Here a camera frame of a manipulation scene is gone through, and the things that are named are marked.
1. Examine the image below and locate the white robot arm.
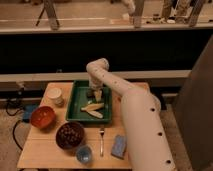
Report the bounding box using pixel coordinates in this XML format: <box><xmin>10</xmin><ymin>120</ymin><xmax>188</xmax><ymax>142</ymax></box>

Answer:
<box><xmin>86</xmin><ymin>58</ymin><xmax>176</xmax><ymax>171</ymax></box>

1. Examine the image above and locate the white paper cup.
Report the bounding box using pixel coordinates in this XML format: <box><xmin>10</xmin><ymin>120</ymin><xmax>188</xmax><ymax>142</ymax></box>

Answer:
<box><xmin>47</xmin><ymin>87</ymin><xmax>64</xmax><ymax>107</ymax></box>

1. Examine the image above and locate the green plastic tray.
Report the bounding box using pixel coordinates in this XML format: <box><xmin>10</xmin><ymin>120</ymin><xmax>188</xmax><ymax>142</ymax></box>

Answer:
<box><xmin>66</xmin><ymin>80</ymin><xmax>112</xmax><ymax>124</ymax></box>

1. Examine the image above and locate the upper yellow banana piece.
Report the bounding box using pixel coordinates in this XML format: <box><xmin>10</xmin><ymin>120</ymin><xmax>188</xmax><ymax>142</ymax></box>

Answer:
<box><xmin>81</xmin><ymin>103</ymin><xmax>104</xmax><ymax>111</ymax></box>

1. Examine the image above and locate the yellow banana piece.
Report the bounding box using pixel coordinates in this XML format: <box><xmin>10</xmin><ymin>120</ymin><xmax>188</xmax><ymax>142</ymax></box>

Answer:
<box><xmin>86</xmin><ymin>111</ymin><xmax>103</xmax><ymax>119</ymax></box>
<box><xmin>81</xmin><ymin>103</ymin><xmax>104</xmax><ymax>111</ymax></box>

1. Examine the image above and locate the lower yellow banana piece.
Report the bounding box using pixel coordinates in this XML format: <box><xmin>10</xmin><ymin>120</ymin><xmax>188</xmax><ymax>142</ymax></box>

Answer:
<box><xmin>86</xmin><ymin>111</ymin><xmax>103</xmax><ymax>119</ymax></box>

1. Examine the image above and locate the silver fork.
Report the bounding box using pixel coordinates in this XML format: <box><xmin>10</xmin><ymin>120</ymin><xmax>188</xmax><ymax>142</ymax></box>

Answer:
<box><xmin>99</xmin><ymin>127</ymin><xmax>105</xmax><ymax>157</ymax></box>

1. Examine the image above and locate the dark brown bowl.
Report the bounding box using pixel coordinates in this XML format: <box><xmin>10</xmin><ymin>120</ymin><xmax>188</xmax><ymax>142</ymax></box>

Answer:
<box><xmin>56</xmin><ymin>122</ymin><xmax>85</xmax><ymax>150</ymax></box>

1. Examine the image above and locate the red bowl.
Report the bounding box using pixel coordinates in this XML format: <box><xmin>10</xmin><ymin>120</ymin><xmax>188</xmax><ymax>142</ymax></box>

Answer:
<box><xmin>30</xmin><ymin>106</ymin><xmax>56</xmax><ymax>129</ymax></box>

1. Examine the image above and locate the blue sponge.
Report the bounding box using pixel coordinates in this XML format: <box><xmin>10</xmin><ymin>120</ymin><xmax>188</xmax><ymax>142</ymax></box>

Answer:
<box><xmin>111</xmin><ymin>135</ymin><xmax>127</xmax><ymax>159</ymax></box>

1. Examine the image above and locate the clear blue glass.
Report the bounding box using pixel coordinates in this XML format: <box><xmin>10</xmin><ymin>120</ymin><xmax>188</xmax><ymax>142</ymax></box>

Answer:
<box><xmin>76</xmin><ymin>145</ymin><xmax>92</xmax><ymax>164</ymax></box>

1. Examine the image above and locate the blue box on floor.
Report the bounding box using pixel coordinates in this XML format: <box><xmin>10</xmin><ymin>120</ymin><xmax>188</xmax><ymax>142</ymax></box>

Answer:
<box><xmin>22</xmin><ymin>104</ymin><xmax>38</xmax><ymax>123</ymax></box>

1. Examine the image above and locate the grey panel at right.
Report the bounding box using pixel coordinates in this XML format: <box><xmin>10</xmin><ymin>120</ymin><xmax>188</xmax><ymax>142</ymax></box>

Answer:
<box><xmin>173</xmin><ymin>34</ymin><xmax>213</xmax><ymax>171</ymax></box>

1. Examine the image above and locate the black cable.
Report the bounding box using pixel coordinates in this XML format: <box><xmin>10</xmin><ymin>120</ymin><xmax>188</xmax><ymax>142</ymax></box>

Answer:
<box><xmin>4</xmin><ymin>87</ymin><xmax>26</xmax><ymax>151</ymax></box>

